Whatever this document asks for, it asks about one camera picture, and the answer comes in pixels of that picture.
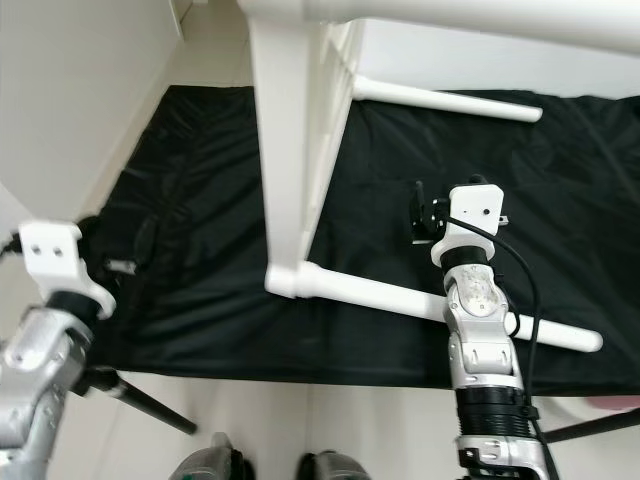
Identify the white plastic table leg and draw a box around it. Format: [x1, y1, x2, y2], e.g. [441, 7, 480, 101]
[352, 75, 544, 125]
[293, 260, 605, 354]
[300, 0, 640, 57]

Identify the white plastic table top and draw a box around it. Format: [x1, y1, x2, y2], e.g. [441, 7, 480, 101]
[238, 0, 369, 299]

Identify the black tablecloth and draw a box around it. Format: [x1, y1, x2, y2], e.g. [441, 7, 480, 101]
[92, 84, 640, 393]

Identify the grey left robot foot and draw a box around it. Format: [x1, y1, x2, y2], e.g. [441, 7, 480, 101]
[166, 432, 247, 480]

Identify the grey robot foot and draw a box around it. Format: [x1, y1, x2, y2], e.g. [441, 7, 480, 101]
[295, 450, 383, 480]
[166, 432, 247, 480]

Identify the pink cloth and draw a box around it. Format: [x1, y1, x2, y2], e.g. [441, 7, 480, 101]
[585, 394, 640, 412]

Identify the grey right robot foot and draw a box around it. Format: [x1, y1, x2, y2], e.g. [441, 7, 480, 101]
[295, 450, 383, 480]

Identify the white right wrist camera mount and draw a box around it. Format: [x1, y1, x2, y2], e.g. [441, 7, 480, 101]
[430, 178, 509, 269]

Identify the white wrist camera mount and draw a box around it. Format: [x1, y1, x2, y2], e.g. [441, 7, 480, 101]
[430, 178, 509, 269]
[17, 220, 117, 322]

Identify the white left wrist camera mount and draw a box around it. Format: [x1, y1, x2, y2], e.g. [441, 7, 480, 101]
[17, 220, 117, 322]

